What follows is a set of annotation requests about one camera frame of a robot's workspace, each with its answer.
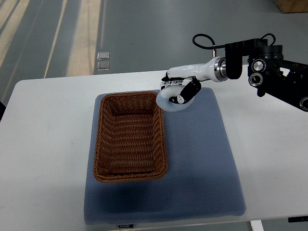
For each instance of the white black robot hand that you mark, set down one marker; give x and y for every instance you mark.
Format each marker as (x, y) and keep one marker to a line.
(191, 76)

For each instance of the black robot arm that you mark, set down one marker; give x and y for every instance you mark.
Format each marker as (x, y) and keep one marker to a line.
(268, 72)

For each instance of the brown wicker basket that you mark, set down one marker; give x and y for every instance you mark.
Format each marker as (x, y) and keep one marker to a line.
(130, 141)

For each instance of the blue quilted mat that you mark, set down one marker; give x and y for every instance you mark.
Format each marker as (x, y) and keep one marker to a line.
(201, 181)

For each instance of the lower metal floor plate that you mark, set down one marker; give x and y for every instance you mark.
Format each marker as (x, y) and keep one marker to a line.
(103, 65)

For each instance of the metal floor plate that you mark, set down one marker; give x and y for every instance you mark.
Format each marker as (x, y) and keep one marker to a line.
(103, 65)
(103, 55)

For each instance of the upper metal floor plate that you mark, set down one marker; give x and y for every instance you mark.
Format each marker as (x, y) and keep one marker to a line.
(103, 55)

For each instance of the black table control panel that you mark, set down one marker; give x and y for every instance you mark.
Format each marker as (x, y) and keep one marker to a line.
(298, 219)

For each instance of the black object at left edge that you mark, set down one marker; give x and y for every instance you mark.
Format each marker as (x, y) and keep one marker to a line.
(2, 110)

